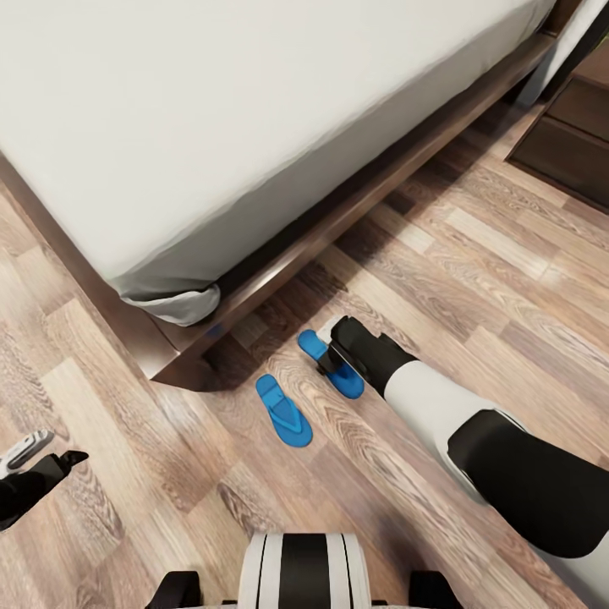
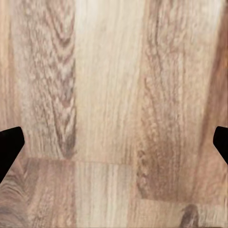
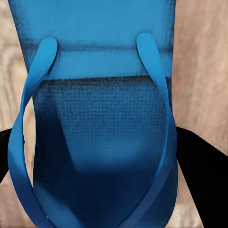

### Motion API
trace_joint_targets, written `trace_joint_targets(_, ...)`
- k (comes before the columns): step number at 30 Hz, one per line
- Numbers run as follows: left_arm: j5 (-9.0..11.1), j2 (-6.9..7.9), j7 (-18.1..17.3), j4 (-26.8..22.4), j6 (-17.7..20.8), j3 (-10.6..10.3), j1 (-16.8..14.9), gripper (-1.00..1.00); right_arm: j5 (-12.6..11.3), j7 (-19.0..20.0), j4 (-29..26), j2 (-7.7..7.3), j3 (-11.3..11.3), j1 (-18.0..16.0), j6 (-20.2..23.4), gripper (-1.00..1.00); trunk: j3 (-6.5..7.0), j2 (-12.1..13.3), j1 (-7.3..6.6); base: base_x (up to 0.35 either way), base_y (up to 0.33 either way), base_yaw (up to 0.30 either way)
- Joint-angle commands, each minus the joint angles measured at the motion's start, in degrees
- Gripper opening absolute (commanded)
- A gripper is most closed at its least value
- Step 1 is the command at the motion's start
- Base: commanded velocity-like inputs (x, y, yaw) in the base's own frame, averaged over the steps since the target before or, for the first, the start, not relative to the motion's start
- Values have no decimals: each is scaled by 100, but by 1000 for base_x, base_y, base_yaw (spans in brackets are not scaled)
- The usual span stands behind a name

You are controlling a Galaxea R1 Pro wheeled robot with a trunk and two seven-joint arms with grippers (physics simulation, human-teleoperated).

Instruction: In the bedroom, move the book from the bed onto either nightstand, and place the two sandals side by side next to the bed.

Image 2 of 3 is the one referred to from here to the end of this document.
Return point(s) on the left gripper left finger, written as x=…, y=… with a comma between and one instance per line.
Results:
x=11, y=142

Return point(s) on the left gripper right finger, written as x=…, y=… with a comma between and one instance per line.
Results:
x=220, y=141

